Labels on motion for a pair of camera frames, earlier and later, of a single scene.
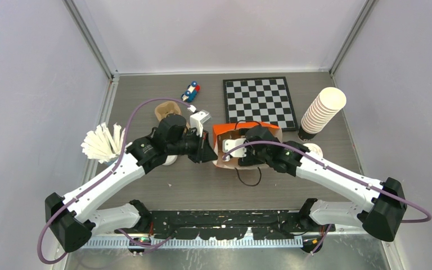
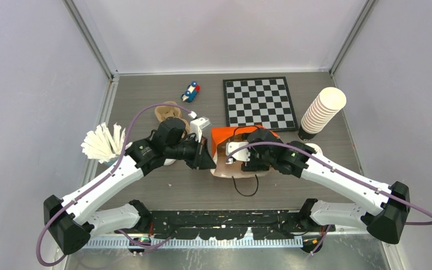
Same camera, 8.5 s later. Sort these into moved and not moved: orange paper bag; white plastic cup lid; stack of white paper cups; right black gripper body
Moved: orange paper bag
Not moved: right black gripper body; white plastic cup lid; stack of white paper cups
